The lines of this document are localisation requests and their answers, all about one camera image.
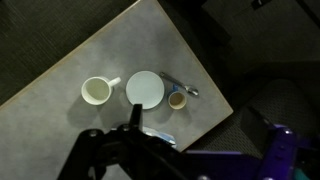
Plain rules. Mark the metal spoon grey handle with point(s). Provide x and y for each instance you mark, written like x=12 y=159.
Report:
x=188 y=88

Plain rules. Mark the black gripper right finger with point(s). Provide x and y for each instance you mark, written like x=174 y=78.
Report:
x=257 y=128

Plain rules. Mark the blue mug beige inside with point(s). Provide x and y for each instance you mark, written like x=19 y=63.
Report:
x=176 y=99

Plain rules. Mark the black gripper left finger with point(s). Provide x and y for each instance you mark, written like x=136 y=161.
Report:
x=136 y=117

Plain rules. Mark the grey wooden coffee table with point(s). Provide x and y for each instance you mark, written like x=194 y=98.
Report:
x=40 y=124

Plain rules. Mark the white ceramic mug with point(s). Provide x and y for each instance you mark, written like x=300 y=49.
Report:
x=97 y=90

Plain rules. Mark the pale blue round plate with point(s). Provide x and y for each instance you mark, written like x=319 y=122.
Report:
x=145 y=88

